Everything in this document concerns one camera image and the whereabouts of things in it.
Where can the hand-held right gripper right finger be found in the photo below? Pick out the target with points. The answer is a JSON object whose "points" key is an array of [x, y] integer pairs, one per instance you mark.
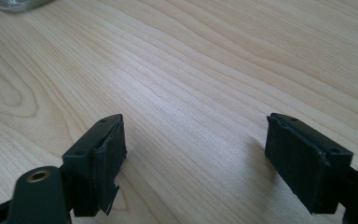
{"points": [[304, 165]]}

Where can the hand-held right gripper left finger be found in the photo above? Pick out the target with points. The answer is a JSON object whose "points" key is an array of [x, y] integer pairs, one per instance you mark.
{"points": [[96, 161]]}

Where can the grey object at top edge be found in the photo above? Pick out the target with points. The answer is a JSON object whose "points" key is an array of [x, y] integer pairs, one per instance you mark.
{"points": [[20, 4]]}

